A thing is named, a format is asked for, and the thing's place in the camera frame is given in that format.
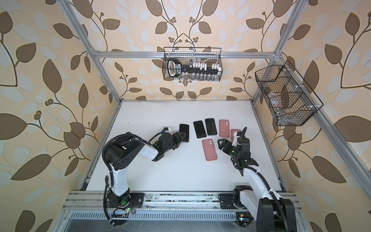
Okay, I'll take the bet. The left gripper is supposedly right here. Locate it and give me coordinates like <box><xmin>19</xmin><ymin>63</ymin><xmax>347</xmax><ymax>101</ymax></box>
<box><xmin>163</xmin><ymin>131</ymin><xmax>187</xmax><ymax>154</ymax></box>

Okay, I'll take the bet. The socket set on black rail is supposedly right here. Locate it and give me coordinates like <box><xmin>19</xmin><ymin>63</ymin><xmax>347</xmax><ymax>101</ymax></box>
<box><xmin>165</xmin><ymin>58</ymin><xmax>222</xmax><ymax>77</ymax></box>

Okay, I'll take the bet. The right wire basket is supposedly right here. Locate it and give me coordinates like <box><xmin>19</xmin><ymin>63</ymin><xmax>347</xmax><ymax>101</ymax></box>
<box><xmin>255</xmin><ymin>61</ymin><xmax>323</xmax><ymax>126</ymax></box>

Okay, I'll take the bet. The back wire basket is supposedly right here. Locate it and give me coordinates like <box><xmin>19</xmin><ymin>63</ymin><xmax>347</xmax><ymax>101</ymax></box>
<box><xmin>162</xmin><ymin>46</ymin><xmax>223</xmax><ymax>82</ymax></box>

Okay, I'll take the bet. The pink phone case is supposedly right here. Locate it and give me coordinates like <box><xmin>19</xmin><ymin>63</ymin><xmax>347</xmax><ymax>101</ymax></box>
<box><xmin>219</xmin><ymin>119</ymin><xmax>230</xmax><ymax>138</ymax></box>
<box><xmin>202</xmin><ymin>139</ymin><xmax>217</xmax><ymax>161</ymax></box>
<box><xmin>231</xmin><ymin>129</ymin><xmax>241</xmax><ymax>141</ymax></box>

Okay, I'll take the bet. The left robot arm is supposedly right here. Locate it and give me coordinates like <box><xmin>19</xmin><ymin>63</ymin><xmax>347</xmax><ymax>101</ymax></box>
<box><xmin>102</xmin><ymin>130</ymin><xmax>187</xmax><ymax>208</ymax></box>

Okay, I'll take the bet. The aluminium frame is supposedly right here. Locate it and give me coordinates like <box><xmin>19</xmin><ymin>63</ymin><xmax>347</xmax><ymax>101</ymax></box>
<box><xmin>52</xmin><ymin>0</ymin><xmax>371</xmax><ymax>232</ymax></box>

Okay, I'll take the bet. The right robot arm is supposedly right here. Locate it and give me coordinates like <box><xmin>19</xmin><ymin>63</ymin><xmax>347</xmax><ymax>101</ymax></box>
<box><xmin>217</xmin><ymin>128</ymin><xmax>298</xmax><ymax>232</ymax></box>

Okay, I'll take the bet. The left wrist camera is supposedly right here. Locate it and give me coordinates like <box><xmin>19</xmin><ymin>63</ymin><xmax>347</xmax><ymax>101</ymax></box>
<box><xmin>161</xmin><ymin>127</ymin><xmax>172</xmax><ymax>133</ymax></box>

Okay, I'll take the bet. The phone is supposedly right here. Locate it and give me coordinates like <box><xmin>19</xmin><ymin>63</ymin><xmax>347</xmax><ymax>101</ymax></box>
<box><xmin>179</xmin><ymin>124</ymin><xmax>189</xmax><ymax>142</ymax></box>
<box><xmin>193</xmin><ymin>120</ymin><xmax>207</xmax><ymax>139</ymax></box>
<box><xmin>205</xmin><ymin>118</ymin><xmax>218</xmax><ymax>136</ymax></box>

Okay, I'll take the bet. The wire basket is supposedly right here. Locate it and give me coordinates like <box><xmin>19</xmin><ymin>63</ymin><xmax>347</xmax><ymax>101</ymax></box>
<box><xmin>255</xmin><ymin>61</ymin><xmax>323</xmax><ymax>126</ymax></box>
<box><xmin>162</xmin><ymin>46</ymin><xmax>223</xmax><ymax>82</ymax></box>

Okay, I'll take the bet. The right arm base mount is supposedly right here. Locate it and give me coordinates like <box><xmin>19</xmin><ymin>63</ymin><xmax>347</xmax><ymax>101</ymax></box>
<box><xmin>218</xmin><ymin>193</ymin><xmax>254</xmax><ymax>228</ymax></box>

